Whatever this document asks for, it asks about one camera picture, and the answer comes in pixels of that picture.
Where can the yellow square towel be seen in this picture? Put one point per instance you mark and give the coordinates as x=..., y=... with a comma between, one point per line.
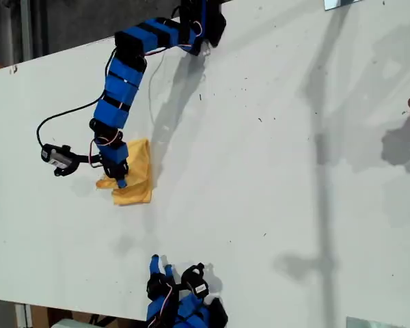
x=138, y=160

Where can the white box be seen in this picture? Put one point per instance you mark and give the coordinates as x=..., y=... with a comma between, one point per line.
x=75, y=324

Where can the grey table leg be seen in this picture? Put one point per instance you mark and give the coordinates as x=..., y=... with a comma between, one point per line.
x=23, y=316

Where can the black camera stalk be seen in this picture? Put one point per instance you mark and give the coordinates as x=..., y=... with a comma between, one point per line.
x=85, y=159
x=180, y=286

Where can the black camera box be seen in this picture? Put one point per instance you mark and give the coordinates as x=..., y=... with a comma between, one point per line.
x=196, y=282
x=58, y=159

